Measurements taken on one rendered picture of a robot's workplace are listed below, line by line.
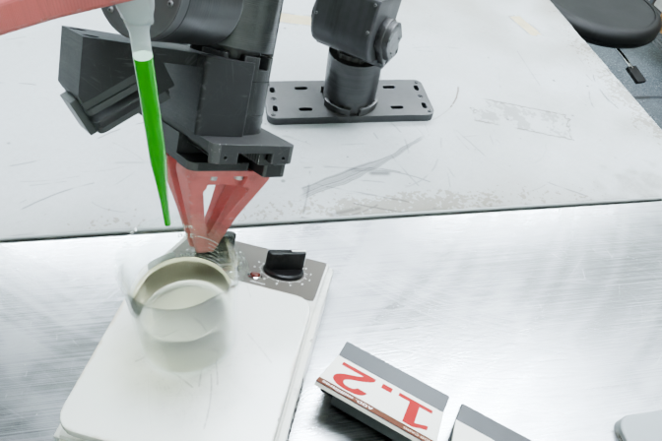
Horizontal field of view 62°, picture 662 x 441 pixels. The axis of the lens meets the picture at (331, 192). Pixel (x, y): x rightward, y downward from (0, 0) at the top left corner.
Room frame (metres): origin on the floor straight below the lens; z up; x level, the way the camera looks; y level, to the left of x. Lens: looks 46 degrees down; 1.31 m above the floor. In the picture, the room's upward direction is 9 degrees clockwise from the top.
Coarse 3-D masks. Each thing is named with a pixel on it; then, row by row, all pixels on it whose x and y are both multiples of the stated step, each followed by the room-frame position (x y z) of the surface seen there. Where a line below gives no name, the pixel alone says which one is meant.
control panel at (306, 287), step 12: (252, 252) 0.27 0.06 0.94; (264, 252) 0.28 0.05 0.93; (252, 264) 0.25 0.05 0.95; (312, 264) 0.27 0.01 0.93; (324, 264) 0.28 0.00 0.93; (264, 276) 0.24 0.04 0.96; (312, 276) 0.26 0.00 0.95; (276, 288) 0.23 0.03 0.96; (288, 288) 0.23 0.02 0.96; (300, 288) 0.23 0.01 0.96; (312, 288) 0.24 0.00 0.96; (312, 300) 0.22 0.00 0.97
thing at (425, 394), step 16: (352, 352) 0.22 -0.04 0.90; (368, 368) 0.21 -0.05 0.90; (384, 368) 0.21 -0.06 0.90; (320, 384) 0.17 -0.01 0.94; (400, 384) 0.20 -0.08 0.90; (416, 384) 0.20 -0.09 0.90; (336, 400) 0.17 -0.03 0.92; (416, 400) 0.19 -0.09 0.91; (432, 400) 0.19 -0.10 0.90; (368, 416) 0.16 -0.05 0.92; (384, 432) 0.16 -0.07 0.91; (400, 432) 0.15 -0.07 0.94
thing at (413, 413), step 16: (336, 368) 0.19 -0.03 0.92; (352, 368) 0.20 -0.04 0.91; (336, 384) 0.17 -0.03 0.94; (352, 384) 0.18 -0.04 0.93; (368, 384) 0.19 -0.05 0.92; (384, 384) 0.19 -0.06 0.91; (368, 400) 0.17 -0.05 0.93; (384, 400) 0.17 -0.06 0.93; (400, 400) 0.18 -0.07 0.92; (400, 416) 0.16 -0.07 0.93; (416, 416) 0.17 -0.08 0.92; (432, 416) 0.17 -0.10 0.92; (432, 432) 0.15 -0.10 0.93
